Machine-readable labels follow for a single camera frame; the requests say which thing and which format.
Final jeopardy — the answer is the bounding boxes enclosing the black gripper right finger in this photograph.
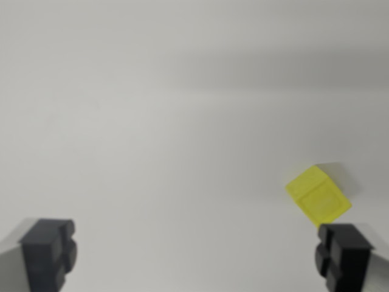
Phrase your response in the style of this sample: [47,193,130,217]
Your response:
[314,221,389,292]

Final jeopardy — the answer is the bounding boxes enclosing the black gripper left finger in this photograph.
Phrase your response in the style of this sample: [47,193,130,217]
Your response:
[0,217,78,292]

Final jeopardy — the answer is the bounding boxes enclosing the yellow translucent cube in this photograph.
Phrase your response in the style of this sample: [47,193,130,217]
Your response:
[284,164,353,228]

